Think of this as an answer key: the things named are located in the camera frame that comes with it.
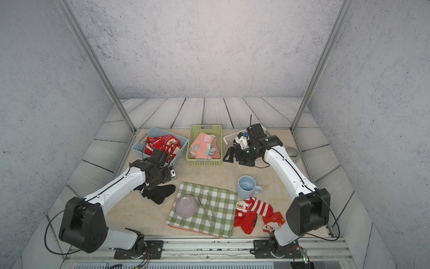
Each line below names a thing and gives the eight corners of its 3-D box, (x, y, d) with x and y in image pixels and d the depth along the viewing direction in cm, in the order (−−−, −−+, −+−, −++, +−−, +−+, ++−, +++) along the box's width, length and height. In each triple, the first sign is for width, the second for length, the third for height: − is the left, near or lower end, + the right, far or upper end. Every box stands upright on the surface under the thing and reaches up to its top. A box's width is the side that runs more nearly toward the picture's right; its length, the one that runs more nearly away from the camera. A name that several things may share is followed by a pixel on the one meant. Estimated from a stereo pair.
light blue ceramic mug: (241, 202, 88) (242, 195, 82) (233, 186, 94) (234, 179, 88) (259, 194, 91) (262, 187, 85) (251, 179, 97) (253, 172, 90)
